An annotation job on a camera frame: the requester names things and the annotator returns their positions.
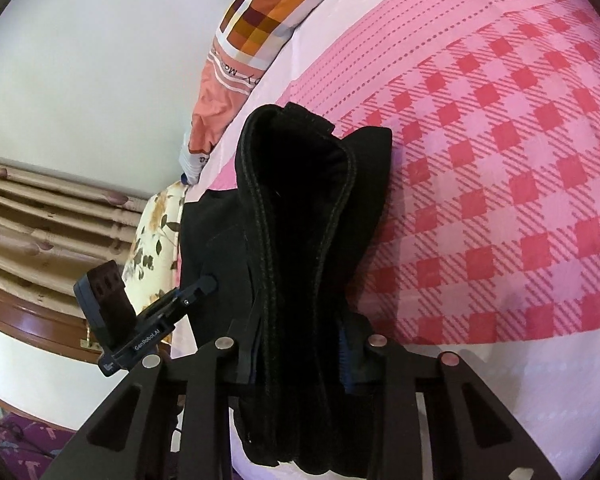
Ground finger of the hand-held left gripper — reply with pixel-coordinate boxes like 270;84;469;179
170;272;220;313

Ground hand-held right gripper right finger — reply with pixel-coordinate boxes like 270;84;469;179
337;317;563;480

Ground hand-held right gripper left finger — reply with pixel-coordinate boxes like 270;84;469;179
39;336;242;480

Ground black pants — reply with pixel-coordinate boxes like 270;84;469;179
177;102;423;480

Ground floral print pillow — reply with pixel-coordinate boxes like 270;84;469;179
121;180;188;347

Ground beige patterned curtain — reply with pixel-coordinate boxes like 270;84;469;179
0;154;151;306

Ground purple patterned floor mat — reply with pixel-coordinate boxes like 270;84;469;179
0;394;77;480

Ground pink checked bedsheet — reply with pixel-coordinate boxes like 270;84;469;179
170;0;600;480

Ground orange plaid folded blanket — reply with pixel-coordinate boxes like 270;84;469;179
179;0;366;187

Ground brown wooden bed frame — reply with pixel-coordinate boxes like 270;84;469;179
0;280;103;361

